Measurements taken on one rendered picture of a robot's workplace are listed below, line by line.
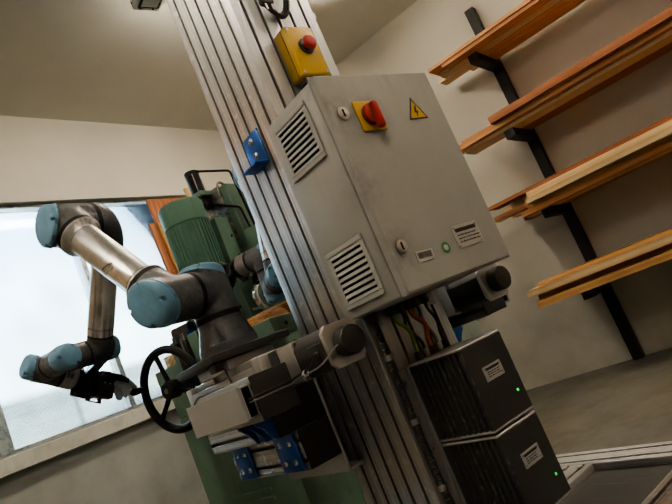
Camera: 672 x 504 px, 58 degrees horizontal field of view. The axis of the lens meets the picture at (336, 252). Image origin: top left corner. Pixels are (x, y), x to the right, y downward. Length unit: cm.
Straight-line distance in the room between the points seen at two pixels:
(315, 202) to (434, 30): 323
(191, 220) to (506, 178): 237
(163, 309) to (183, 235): 93
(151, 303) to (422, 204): 64
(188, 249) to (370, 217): 125
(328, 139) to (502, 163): 296
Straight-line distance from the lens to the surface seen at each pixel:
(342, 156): 119
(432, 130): 138
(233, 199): 250
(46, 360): 189
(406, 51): 449
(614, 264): 346
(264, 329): 200
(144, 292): 144
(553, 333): 413
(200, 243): 230
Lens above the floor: 72
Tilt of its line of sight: 9 degrees up
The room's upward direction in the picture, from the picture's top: 23 degrees counter-clockwise
